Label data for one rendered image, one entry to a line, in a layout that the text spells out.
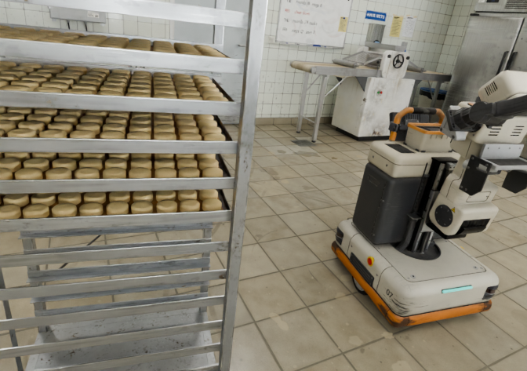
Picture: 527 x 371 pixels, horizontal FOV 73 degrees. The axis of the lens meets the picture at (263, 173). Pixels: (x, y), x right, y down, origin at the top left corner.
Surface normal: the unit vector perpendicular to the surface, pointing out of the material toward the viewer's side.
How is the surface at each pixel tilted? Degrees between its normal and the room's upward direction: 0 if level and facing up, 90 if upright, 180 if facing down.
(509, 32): 90
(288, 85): 90
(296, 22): 90
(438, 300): 90
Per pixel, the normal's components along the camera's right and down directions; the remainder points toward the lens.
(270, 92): 0.44, 0.39
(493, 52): -0.89, 0.07
